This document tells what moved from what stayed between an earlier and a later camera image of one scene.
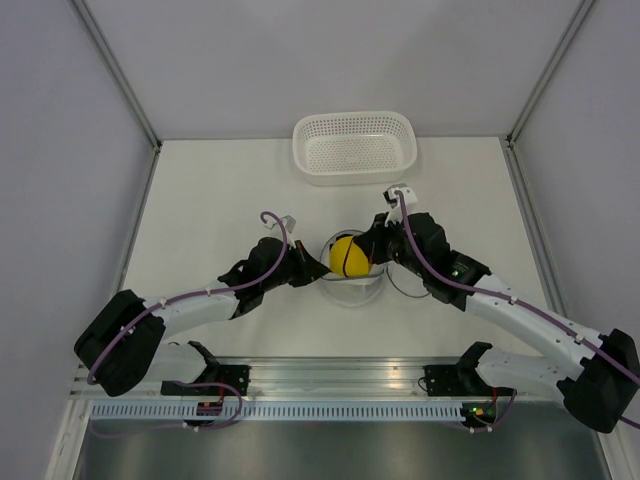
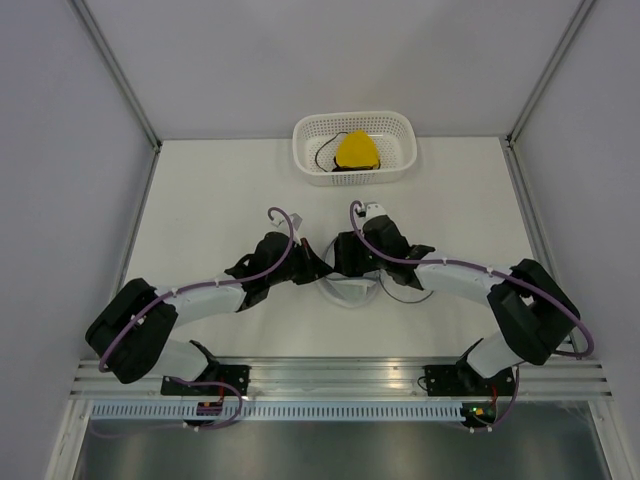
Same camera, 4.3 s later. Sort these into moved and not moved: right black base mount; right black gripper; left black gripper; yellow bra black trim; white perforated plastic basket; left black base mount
Moved: yellow bra black trim; right black gripper
Not moved: left black gripper; right black base mount; white perforated plastic basket; left black base mount
